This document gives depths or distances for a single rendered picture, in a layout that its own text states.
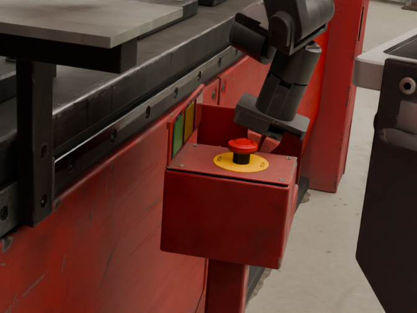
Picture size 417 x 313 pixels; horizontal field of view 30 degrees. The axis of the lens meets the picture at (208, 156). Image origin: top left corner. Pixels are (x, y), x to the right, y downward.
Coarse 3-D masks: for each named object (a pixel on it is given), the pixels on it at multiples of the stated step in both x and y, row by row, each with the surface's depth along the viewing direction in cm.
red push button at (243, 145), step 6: (234, 138) 101; (240, 138) 101; (246, 138) 101; (228, 144) 100; (234, 144) 99; (240, 144) 99; (246, 144) 99; (252, 144) 100; (234, 150) 99; (240, 150) 99; (246, 150) 99; (252, 150) 99; (234, 156) 101; (240, 156) 100; (246, 156) 100; (234, 162) 101; (240, 162) 100; (246, 162) 100
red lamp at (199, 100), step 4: (200, 96) 112; (196, 100) 109; (200, 100) 112; (196, 104) 109; (200, 104) 112; (196, 108) 110; (200, 108) 113; (196, 112) 110; (200, 112) 113; (196, 116) 110; (200, 116) 114; (196, 120) 111; (200, 120) 114; (196, 124) 111
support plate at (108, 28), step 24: (0, 0) 76; (24, 0) 77; (48, 0) 78; (72, 0) 79; (96, 0) 80; (120, 0) 81; (0, 24) 66; (24, 24) 66; (48, 24) 66; (72, 24) 67; (96, 24) 68; (120, 24) 69; (144, 24) 70
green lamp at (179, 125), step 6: (180, 120) 100; (174, 126) 98; (180, 126) 101; (174, 132) 98; (180, 132) 101; (174, 138) 98; (180, 138) 102; (174, 144) 99; (180, 144) 102; (174, 150) 99
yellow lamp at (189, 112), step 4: (192, 104) 107; (188, 108) 104; (192, 108) 107; (188, 112) 104; (192, 112) 107; (188, 116) 105; (192, 116) 108; (188, 120) 105; (192, 120) 108; (188, 124) 106; (188, 128) 106; (184, 132) 104; (188, 132) 106; (184, 136) 104; (188, 136) 107; (184, 140) 105
